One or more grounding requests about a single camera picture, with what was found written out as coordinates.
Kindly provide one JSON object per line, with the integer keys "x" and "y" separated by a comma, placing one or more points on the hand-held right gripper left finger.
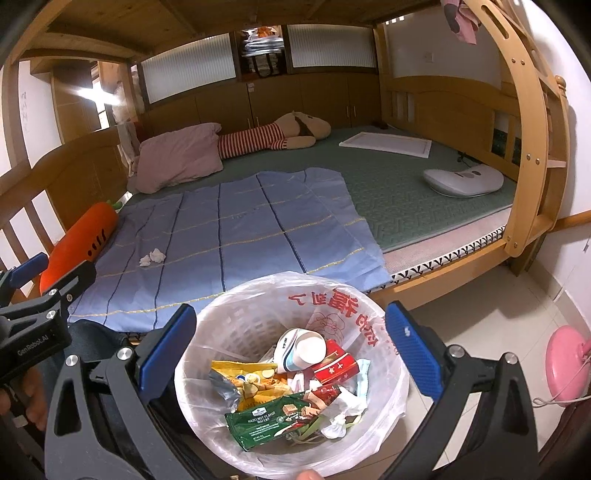
{"x": 168, "y": 341}

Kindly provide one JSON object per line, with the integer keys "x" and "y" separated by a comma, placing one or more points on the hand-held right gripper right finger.
{"x": 413, "y": 350}

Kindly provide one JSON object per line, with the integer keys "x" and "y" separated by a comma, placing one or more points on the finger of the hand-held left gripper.
{"x": 74, "y": 281}
{"x": 27, "y": 277}

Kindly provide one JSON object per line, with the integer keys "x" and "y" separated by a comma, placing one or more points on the blue face mask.
{"x": 364, "y": 374}

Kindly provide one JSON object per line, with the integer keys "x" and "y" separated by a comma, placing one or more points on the yellow snack bag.
{"x": 231, "y": 369}

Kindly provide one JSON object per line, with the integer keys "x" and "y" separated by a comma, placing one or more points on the white bin with plastic bag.
{"x": 240, "y": 314}

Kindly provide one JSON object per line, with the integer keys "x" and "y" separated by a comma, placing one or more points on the red cardboard box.
{"x": 337, "y": 367}

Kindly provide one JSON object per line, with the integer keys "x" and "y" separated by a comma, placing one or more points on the white tissue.
{"x": 351, "y": 401}

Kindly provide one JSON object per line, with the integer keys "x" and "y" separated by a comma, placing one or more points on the white and blue paper cup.
{"x": 307, "y": 348}

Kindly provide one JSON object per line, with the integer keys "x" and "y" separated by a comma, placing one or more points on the green wafer wrapper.
{"x": 258, "y": 420}

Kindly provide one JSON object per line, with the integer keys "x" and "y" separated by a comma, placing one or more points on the person's left hand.
{"x": 32, "y": 390}

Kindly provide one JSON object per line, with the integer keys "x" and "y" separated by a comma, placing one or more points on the person's right hand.
{"x": 309, "y": 475}

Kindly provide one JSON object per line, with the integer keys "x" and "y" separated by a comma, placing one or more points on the orange carrot plush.
{"x": 78, "y": 240}

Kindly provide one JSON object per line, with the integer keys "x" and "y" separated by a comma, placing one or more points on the small white tissue scrap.
{"x": 145, "y": 261}
{"x": 158, "y": 255}

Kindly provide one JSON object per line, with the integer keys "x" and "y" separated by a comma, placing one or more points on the blue striped sheet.
{"x": 254, "y": 230}

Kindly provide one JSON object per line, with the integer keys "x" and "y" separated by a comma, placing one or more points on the hanging towel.
{"x": 128, "y": 147}

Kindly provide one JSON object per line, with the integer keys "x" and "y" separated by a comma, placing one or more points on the pink round stand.
{"x": 565, "y": 364}

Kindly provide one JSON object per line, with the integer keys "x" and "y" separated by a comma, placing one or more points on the green bed mat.
{"x": 392, "y": 194}

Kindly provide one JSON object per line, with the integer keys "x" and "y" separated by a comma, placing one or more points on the pink pillow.
{"x": 180, "y": 154}

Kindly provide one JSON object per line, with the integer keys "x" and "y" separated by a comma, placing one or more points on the white flat board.
{"x": 388, "y": 144}

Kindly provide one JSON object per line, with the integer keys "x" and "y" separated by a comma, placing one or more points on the striped plush doll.
{"x": 249, "y": 138}

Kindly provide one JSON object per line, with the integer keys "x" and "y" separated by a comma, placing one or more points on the frosted glass panel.
{"x": 328, "y": 48}
{"x": 189, "y": 69}

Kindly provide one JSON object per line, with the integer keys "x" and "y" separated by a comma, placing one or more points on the curved wooden ladder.
{"x": 531, "y": 115}

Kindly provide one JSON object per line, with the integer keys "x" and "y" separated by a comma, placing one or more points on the cluttered shelf niche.
{"x": 261, "y": 55}

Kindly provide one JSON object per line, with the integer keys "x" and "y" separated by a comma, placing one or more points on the pink hanging cloth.
{"x": 466, "y": 23}

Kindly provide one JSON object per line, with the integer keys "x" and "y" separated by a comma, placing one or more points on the wooden bunk bed frame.
{"x": 438, "y": 101}

